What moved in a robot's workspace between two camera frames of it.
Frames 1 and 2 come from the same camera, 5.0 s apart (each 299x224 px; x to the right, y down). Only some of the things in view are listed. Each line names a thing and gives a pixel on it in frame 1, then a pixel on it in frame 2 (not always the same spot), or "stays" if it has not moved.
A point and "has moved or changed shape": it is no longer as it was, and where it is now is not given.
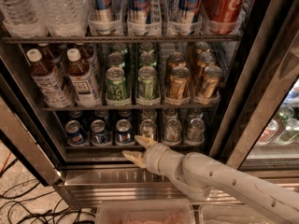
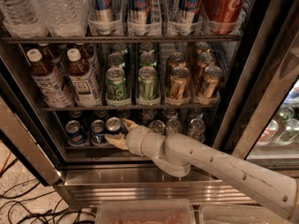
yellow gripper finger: x=146 y=142 → x=130 y=123
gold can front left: x=179 y=82 stays
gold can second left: x=177 y=60 stays
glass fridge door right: x=262 y=133 stays
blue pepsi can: x=100 y=137 stays
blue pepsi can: x=124 y=134 has moved or changed shape
